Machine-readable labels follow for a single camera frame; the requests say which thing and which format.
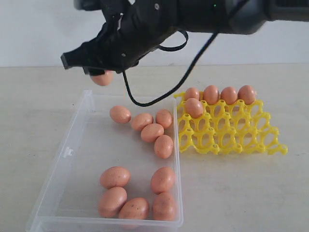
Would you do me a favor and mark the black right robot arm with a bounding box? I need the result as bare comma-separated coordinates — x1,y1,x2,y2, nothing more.
61,0,309,75

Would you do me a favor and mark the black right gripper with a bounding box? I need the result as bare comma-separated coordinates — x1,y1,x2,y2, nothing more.
60,0,183,75

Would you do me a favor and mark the yellow plastic egg tray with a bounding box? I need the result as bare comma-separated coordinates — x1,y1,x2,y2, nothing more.
174,92,288,155

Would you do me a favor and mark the black camera cable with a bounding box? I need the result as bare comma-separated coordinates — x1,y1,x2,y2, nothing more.
122,0,249,107

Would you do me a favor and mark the clear plastic box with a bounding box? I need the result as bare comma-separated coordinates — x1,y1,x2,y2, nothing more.
26,90,183,232

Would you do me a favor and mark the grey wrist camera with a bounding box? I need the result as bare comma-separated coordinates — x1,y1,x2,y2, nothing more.
73,0,101,11

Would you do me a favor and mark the brown egg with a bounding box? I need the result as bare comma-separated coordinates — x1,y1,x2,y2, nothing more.
99,166,131,189
91,71,113,86
184,87,200,101
118,198,150,220
203,85,220,105
185,98,204,118
110,105,131,124
131,113,154,131
140,123,164,143
155,109,173,129
152,192,177,221
220,87,238,105
98,187,127,218
154,135,174,159
150,167,176,194
238,85,256,105

